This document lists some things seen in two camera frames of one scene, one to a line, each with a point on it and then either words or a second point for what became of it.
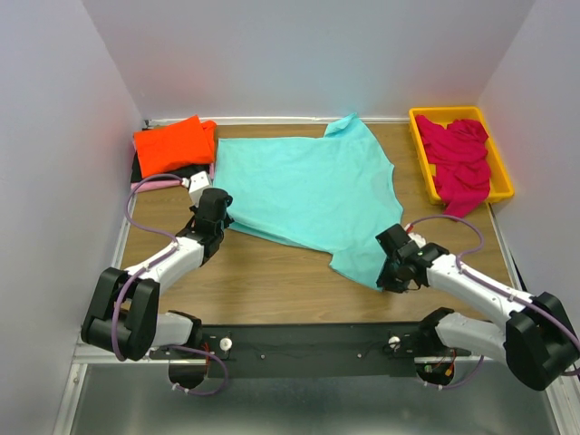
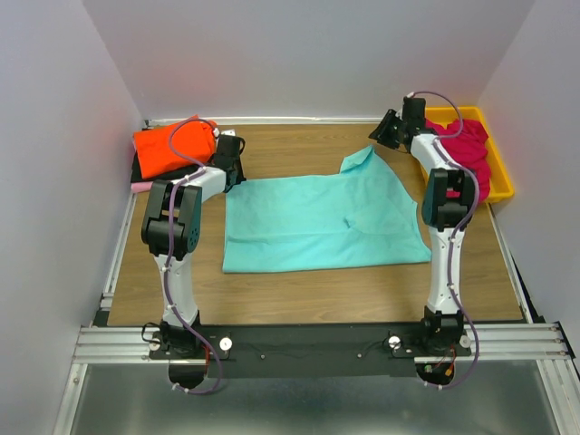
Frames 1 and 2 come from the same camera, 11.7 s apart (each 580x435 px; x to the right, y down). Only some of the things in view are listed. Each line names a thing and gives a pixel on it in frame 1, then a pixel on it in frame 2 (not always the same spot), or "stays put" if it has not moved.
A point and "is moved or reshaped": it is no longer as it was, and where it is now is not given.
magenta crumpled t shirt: [459, 156] stays put
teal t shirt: [333, 194] is moved or reshaped
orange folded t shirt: [188, 142] stays put
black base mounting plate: [376, 350] stays put
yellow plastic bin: [500, 185] stays put
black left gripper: [227, 220] → [239, 176]
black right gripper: [392, 285] → [380, 132]
